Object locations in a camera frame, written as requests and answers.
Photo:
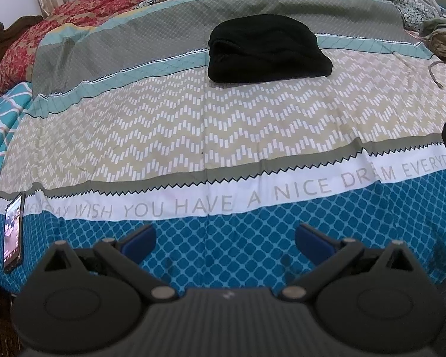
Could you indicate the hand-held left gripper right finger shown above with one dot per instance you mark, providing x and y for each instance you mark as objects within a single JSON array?
[{"x": 312, "y": 241}]

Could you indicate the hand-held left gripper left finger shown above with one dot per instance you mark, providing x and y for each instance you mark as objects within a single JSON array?
[{"x": 141, "y": 241}]

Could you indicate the black pants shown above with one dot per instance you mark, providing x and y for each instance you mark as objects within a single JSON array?
[{"x": 267, "y": 48}]

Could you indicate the olive crumpled garment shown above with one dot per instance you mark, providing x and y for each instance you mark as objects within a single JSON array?
[{"x": 444, "y": 33}]

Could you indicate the black smartphone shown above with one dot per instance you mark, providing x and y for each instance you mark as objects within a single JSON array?
[{"x": 15, "y": 230}]

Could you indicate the patterned zigzag bedsheet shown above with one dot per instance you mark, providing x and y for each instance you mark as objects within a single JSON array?
[{"x": 245, "y": 126}]

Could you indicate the teal wavy pattern pillow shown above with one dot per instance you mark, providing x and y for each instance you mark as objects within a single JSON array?
[{"x": 3, "y": 119}]

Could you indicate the red floral blanket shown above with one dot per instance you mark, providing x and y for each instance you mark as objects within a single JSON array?
[{"x": 70, "y": 15}]

